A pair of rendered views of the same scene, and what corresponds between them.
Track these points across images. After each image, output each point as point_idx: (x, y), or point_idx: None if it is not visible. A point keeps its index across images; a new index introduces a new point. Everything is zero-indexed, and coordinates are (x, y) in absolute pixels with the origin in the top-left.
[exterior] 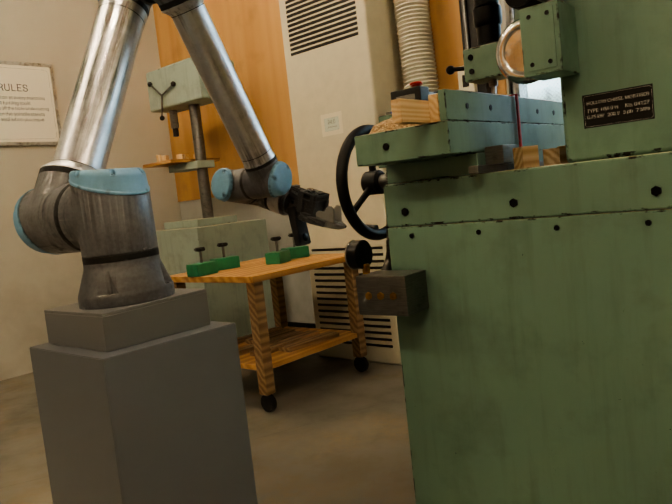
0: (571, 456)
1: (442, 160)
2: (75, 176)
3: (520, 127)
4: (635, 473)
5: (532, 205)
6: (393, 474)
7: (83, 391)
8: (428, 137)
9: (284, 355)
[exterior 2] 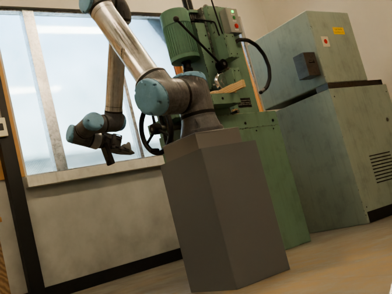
0: (274, 202)
1: (219, 109)
2: (199, 73)
3: None
4: (287, 200)
5: (249, 123)
6: (170, 283)
7: (244, 158)
8: (234, 96)
9: None
